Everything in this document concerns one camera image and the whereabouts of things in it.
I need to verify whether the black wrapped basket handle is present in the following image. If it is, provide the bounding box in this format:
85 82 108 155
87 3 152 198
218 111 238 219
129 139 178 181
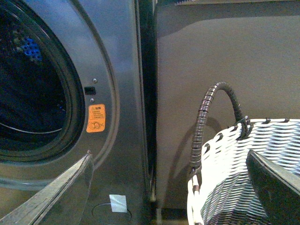
189 82 251 176

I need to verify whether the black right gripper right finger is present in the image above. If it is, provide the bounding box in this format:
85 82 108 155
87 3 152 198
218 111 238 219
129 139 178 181
246 150 300 225

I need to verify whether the grey front-load washing machine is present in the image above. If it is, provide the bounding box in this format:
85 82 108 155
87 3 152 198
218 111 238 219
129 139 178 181
0 0 150 225

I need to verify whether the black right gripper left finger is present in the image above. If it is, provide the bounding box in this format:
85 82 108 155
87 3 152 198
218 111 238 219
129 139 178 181
0 152 94 225

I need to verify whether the orange warning sticker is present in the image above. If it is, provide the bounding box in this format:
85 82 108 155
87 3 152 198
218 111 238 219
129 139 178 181
86 104 106 133

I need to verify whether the white woven laundry basket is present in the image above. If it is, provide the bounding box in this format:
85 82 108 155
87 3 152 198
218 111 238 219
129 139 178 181
187 119 300 225

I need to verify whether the white tape patch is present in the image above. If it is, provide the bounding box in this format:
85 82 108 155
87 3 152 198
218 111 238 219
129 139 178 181
109 195 128 213

